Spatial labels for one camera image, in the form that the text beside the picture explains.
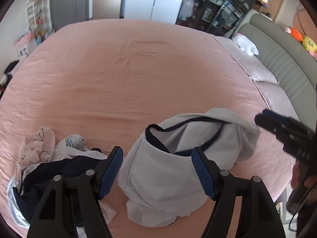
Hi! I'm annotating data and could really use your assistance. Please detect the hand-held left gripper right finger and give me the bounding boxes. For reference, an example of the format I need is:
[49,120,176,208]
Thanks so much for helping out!
[191,147,286,238]

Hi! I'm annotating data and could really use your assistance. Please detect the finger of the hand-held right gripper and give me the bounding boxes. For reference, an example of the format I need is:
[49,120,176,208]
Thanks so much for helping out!
[255,114,288,139]
[263,109,298,127]

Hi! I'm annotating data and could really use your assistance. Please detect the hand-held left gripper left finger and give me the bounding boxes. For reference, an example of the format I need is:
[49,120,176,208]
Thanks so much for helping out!
[27,146,124,238]

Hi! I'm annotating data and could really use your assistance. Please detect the pale blue shirt navy trim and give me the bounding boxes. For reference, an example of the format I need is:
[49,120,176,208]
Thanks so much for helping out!
[117,108,261,228]

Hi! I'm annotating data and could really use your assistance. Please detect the person's right hand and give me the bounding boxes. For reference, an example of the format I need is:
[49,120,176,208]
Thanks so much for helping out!
[291,162,317,190]

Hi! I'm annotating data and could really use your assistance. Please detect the pink pillow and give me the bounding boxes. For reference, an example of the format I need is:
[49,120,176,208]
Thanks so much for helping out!
[255,82,300,119]
[213,35,278,83]

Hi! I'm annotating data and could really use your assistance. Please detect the white cartoon print garment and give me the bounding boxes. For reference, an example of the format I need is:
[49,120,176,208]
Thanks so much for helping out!
[54,134,90,161]

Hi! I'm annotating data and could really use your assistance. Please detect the navy garment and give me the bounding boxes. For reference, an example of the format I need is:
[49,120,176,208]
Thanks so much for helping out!
[12,147,109,228]

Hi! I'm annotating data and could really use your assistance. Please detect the grey padded headboard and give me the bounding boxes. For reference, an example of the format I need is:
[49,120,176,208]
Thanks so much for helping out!
[238,12,317,122]

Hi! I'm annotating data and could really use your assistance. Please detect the white plush toy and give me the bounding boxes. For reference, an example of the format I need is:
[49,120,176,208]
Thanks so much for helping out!
[231,33,259,56]

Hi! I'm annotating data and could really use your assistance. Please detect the yellow plush toy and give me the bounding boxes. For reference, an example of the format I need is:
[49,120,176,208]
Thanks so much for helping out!
[302,36,317,54]

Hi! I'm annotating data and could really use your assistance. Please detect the orange plush toy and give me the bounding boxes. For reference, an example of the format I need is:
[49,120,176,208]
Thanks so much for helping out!
[285,26,305,41]

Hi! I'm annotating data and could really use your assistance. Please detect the pink bed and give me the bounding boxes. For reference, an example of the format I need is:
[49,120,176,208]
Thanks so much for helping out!
[0,18,298,238]

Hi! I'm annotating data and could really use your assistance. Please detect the dark glass cabinet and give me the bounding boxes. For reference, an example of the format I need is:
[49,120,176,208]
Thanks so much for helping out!
[176,0,248,33]

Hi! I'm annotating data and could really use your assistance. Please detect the black folded cloth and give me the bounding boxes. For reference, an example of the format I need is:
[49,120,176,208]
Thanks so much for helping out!
[2,61,20,80]

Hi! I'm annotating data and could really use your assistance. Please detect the white wardrobe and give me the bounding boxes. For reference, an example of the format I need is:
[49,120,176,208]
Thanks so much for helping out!
[124,0,189,25]

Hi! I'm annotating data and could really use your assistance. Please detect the silver refrigerator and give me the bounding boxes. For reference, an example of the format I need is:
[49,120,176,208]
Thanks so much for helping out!
[93,0,129,20]

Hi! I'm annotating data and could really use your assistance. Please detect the white shelf rack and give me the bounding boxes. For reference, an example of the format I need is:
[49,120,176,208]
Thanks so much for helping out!
[26,0,49,35]

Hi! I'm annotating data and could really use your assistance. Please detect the grey door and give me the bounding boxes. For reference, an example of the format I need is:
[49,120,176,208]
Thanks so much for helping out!
[51,0,96,28]

